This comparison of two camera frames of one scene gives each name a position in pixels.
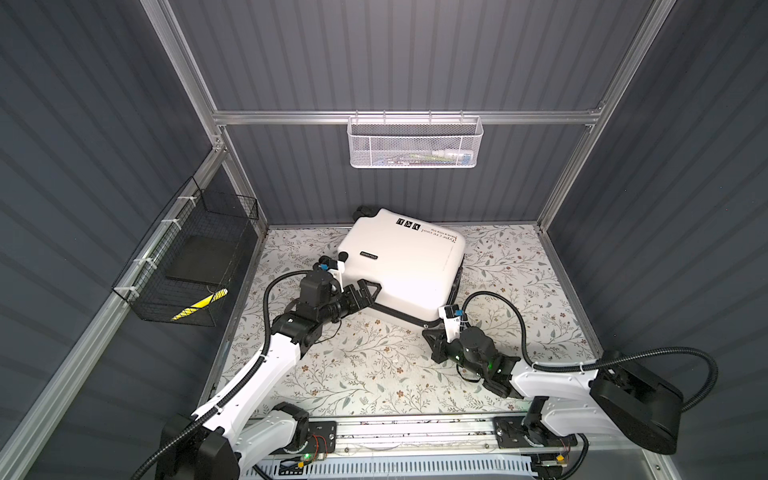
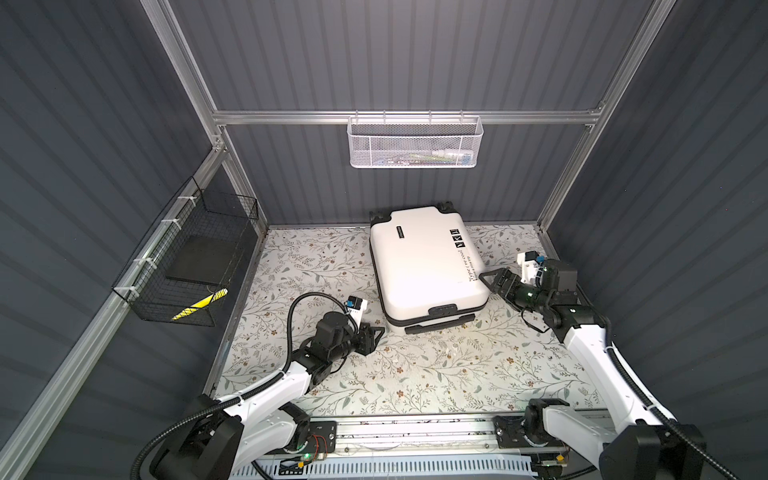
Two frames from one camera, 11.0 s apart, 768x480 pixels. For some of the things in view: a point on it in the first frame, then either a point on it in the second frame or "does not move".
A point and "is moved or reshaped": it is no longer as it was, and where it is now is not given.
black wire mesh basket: [181, 273] does not move
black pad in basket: [204, 259] does not move
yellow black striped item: [203, 304] does not move
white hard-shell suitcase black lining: [418, 267] is moved or reshaped
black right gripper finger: [437, 342] -> [505, 282]
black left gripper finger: [354, 300] -> [367, 338]
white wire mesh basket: [414, 141] does not move
